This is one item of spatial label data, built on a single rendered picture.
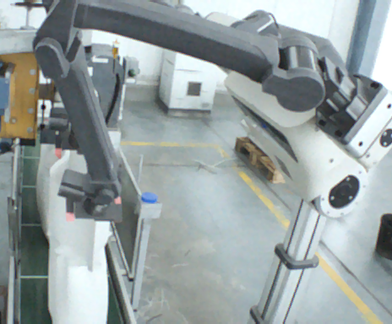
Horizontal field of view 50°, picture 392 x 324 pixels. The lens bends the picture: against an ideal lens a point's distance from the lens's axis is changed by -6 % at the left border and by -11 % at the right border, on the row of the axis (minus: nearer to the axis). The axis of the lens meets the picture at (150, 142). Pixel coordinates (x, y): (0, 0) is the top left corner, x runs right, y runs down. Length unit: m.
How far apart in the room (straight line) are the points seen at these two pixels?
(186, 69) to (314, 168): 4.45
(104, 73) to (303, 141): 0.86
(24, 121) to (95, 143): 0.78
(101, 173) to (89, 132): 0.11
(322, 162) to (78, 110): 0.50
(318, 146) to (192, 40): 0.39
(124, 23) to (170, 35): 0.07
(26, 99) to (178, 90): 3.92
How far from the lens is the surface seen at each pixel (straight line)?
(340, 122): 0.76
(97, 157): 0.88
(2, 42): 1.35
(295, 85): 0.67
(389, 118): 0.80
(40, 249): 2.14
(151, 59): 5.83
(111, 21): 0.65
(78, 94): 0.76
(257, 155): 4.35
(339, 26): 7.02
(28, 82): 1.56
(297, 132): 0.90
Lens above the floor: 1.63
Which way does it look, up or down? 21 degrees down
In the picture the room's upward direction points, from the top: 8 degrees clockwise
